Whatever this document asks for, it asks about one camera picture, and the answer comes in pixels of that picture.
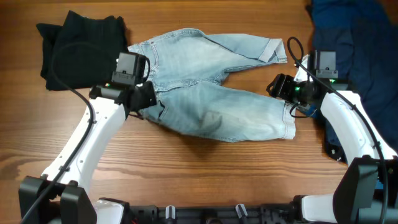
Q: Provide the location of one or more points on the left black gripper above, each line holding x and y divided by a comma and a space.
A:
150, 94

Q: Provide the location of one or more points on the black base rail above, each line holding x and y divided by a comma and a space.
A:
261, 214

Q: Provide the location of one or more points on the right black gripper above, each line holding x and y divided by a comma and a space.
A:
281, 86

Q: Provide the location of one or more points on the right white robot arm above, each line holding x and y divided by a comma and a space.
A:
367, 192

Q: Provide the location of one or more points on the dark blue garment pile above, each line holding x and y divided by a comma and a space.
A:
365, 43

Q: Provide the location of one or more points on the black folded garment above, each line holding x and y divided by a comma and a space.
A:
82, 52

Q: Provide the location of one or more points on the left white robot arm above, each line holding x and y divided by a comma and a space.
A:
60, 194

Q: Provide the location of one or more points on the light blue denim shorts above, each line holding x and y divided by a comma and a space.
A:
188, 68

